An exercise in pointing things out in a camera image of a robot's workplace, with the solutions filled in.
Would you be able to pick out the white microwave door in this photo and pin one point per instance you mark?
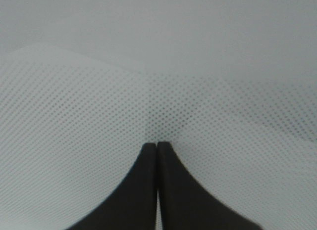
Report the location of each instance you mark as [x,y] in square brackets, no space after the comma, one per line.
[232,84]

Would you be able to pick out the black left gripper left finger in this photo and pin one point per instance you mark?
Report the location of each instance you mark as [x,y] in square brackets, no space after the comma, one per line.
[133,204]

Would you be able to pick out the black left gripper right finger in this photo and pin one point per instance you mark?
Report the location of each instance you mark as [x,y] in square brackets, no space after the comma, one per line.
[185,204]

